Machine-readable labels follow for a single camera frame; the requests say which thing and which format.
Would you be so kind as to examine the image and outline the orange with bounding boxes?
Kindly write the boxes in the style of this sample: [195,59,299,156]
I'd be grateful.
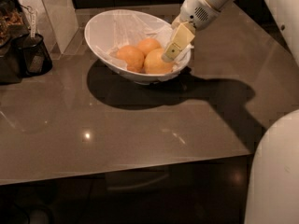
[136,37,161,56]
[144,49,174,75]
[117,45,145,73]

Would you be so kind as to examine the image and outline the white tag in cup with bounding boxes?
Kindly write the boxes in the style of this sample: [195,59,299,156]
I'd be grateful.
[22,6,37,39]

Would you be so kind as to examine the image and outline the white paper liner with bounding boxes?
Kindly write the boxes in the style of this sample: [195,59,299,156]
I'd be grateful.
[94,10,194,77]

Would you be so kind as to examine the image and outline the black mesh cup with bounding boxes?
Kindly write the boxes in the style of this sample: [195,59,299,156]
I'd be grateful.
[12,34,52,77]

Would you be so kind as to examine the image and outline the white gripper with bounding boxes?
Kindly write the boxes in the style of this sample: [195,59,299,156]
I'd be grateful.
[162,0,220,63]

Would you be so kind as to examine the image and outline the white oval bowl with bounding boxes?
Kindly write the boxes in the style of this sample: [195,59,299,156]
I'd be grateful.
[83,9,192,86]

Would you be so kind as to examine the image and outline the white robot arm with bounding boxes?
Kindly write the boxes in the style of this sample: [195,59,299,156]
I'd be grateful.
[163,0,299,224]

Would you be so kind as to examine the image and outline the dark container with snacks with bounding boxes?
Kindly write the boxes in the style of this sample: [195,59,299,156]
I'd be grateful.
[0,0,24,84]

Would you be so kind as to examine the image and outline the white panel board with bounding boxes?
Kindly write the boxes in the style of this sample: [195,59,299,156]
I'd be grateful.
[19,0,78,53]

